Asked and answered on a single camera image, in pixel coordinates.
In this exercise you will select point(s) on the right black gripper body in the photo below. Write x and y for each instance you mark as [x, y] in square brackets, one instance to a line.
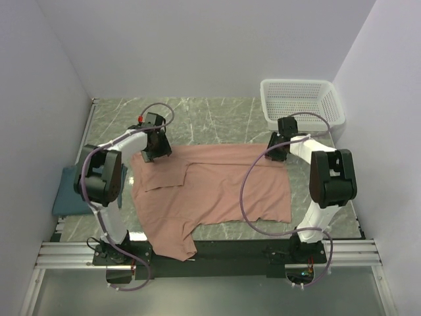
[277, 153]

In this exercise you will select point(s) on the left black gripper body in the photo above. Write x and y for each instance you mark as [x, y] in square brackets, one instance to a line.
[161, 149]

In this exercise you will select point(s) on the pink t shirt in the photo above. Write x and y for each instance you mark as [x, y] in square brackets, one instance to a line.
[205, 184]

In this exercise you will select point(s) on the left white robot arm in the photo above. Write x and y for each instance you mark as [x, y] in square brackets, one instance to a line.
[98, 175]

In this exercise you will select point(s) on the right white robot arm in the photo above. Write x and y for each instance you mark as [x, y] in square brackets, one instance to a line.
[332, 181]

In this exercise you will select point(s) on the white plastic basket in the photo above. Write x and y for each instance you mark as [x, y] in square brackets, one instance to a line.
[308, 98]

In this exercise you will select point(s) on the folded blue t shirt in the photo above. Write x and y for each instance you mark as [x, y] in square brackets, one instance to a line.
[67, 201]

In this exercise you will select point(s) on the black base beam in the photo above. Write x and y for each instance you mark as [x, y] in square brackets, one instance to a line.
[228, 258]

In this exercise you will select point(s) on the aluminium frame rail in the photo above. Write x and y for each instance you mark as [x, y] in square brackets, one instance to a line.
[76, 255]

